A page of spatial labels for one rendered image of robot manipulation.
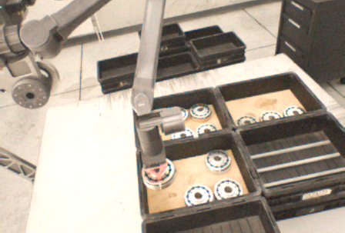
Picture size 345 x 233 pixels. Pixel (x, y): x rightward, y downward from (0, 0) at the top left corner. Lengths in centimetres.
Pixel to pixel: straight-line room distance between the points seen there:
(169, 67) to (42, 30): 183
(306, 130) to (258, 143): 21
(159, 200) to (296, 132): 63
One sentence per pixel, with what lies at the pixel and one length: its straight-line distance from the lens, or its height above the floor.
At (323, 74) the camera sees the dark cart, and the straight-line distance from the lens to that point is 279.
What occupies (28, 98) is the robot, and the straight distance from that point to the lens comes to 127.
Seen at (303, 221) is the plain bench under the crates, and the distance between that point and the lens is 123.
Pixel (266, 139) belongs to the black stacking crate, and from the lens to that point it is 125.
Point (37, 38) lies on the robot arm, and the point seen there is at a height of 146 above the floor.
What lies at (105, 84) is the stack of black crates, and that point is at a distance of 224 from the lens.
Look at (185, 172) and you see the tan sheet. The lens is 115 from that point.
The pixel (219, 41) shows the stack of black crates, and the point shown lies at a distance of 258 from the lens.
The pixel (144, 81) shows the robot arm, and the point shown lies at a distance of 75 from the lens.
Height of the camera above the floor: 176
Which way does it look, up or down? 41 degrees down
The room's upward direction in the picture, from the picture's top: 10 degrees counter-clockwise
